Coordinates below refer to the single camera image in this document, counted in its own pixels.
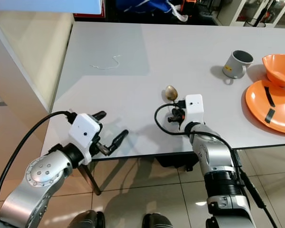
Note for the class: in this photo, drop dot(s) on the gold metal spoon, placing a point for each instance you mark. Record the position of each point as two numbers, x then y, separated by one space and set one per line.
171 92

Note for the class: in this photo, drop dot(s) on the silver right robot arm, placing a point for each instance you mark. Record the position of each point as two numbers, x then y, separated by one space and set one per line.
216 156

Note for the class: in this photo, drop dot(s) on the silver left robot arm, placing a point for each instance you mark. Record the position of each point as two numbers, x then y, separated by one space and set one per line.
47 173

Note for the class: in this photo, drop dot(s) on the dark table leg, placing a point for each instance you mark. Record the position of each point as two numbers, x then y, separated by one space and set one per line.
90 179

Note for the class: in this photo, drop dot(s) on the grey mug with yellow label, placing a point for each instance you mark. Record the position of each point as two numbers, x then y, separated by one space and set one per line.
237 65

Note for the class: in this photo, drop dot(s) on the black left robot foot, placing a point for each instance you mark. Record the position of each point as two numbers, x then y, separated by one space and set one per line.
88 220

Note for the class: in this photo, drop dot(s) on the black robot foot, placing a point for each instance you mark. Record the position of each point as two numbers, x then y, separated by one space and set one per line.
156 221
88 220

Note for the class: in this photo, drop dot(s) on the orange plate with black tape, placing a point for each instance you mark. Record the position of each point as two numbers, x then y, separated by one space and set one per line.
259 107

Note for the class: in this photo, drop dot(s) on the white cloth strip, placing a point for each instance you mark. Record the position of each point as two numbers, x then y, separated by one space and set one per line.
179 14

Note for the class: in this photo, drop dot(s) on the black right robot foot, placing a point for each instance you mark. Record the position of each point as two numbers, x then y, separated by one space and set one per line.
156 221

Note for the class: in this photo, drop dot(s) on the red strip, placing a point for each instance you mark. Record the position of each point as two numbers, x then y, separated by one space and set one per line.
89 15

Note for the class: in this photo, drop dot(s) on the white counter unit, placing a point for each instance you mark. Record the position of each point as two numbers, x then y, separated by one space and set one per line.
14 57

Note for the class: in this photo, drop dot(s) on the orange bowl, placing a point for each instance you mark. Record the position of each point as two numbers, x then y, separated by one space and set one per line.
278 69

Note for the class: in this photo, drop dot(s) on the blue fabric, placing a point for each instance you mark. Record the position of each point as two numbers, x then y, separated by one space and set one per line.
142 4

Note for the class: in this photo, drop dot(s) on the light blue board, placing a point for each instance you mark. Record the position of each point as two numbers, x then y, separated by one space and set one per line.
42 4

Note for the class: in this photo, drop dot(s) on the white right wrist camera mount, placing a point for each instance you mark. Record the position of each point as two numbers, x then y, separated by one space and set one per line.
194 107

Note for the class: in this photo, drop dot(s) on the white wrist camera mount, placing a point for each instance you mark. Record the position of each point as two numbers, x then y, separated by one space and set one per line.
194 107
85 132

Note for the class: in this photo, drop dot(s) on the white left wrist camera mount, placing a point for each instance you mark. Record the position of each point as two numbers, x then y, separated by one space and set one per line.
85 132

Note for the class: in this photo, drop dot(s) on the black table bracket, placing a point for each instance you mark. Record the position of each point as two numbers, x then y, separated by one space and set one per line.
180 160

